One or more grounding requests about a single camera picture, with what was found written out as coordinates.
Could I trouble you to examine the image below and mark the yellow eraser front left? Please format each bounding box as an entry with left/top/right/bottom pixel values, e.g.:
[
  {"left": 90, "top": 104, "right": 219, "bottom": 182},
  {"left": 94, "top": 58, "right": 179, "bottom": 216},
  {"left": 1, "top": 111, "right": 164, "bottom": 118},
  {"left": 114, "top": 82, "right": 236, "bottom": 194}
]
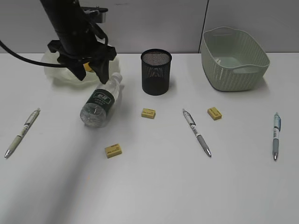
[{"left": 105, "top": 144, "right": 122, "bottom": 158}]

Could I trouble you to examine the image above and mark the pale green plastic basket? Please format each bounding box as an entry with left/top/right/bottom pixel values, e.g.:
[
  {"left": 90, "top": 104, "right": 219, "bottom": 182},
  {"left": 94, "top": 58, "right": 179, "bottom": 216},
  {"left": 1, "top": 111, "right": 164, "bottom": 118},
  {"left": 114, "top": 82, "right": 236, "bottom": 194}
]
[{"left": 201, "top": 27, "right": 270, "bottom": 92}]

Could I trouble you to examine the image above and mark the black mesh pen holder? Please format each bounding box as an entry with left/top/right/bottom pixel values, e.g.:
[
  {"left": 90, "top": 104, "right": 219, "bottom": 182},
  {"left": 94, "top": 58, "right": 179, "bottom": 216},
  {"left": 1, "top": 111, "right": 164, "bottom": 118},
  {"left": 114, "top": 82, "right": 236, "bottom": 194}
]
[{"left": 141, "top": 49, "right": 172, "bottom": 96}]

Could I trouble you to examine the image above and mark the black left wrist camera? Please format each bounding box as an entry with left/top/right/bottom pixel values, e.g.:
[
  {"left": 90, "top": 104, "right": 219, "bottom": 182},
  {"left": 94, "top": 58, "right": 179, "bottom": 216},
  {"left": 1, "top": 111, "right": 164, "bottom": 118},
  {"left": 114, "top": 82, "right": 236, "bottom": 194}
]
[{"left": 81, "top": 7, "right": 108, "bottom": 23}]

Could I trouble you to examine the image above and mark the blue grey pen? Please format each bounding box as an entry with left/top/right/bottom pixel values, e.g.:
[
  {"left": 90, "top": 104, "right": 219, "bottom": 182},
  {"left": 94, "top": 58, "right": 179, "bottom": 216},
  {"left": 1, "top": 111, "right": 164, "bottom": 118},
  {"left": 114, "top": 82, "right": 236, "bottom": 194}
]
[{"left": 272, "top": 112, "right": 281, "bottom": 161}]

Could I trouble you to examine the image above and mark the yellow eraser centre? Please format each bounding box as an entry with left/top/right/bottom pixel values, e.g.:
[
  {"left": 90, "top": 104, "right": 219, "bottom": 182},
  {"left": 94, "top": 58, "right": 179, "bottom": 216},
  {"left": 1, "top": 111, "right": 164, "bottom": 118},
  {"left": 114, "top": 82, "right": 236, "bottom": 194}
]
[{"left": 141, "top": 108, "right": 156, "bottom": 119}]

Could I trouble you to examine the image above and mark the yellow eraser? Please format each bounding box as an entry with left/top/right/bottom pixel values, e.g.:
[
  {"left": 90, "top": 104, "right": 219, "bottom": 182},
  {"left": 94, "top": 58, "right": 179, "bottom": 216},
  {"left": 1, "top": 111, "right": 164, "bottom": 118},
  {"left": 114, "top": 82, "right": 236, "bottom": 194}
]
[
  {"left": 141, "top": 108, "right": 156, "bottom": 119},
  {"left": 207, "top": 107, "right": 222, "bottom": 120},
  {"left": 105, "top": 144, "right": 122, "bottom": 158}
]

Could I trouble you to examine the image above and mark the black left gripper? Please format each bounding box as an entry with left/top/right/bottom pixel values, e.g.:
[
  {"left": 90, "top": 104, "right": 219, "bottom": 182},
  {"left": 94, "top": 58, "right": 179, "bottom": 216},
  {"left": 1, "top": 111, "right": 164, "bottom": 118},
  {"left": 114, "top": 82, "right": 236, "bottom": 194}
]
[{"left": 48, "top": 40, "right": 116, "bottom": 84}]

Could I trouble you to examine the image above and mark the beige grip pen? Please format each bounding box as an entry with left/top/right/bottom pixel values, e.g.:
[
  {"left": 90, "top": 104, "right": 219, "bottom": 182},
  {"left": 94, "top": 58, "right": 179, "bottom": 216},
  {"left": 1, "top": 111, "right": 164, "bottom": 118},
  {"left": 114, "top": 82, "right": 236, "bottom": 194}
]
[{"left": 4, "top": 108, "right": 41, "bottom": 159}]

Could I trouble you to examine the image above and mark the clear water bottle green label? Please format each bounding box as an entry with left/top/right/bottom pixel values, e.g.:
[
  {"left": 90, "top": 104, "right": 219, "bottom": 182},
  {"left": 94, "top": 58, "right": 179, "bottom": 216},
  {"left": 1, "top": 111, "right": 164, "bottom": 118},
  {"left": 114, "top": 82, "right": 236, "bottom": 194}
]
[{"left": 80, "top": 72, "right": 122, "bottom": 128}]

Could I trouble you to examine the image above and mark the yellow mango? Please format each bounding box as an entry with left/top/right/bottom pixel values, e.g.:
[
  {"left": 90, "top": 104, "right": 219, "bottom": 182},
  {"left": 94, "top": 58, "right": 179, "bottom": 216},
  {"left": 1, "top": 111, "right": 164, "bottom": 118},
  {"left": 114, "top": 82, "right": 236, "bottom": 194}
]
[{"left": 84, "top": 62, "right": 93, "bottom": 72}]

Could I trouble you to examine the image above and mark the grey grip pen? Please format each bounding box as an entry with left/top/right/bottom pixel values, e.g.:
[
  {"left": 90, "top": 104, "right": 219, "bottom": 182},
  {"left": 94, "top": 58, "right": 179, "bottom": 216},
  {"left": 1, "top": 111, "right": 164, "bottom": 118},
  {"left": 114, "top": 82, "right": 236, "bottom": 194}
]
[{"left": 182, "top": 109, "right": 212, "bottom": 157}]

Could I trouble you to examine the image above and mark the yellow eraser right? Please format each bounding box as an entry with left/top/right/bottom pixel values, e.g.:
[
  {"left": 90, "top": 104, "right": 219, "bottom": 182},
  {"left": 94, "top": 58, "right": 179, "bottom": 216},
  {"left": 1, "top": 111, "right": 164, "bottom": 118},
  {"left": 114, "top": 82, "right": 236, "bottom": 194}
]
[{"left": 207, "top": 107, "right": 222, "bottom": 120}]

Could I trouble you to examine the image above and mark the pale green wavy plate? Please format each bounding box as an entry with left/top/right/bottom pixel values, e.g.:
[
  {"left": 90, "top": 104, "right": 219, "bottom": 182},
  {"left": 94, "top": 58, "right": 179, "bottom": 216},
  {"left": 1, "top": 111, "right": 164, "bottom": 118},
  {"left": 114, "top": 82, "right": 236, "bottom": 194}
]
[{"left": 41, "top": 50, "right": 121, "bottom": 89}]

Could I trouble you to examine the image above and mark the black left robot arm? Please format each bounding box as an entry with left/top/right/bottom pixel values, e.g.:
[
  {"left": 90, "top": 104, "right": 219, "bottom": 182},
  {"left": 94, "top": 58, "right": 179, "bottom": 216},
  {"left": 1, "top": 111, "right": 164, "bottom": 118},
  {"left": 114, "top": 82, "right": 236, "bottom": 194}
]
[{"left": 41, "top": 0, "right": 116, "bottom": 84}]

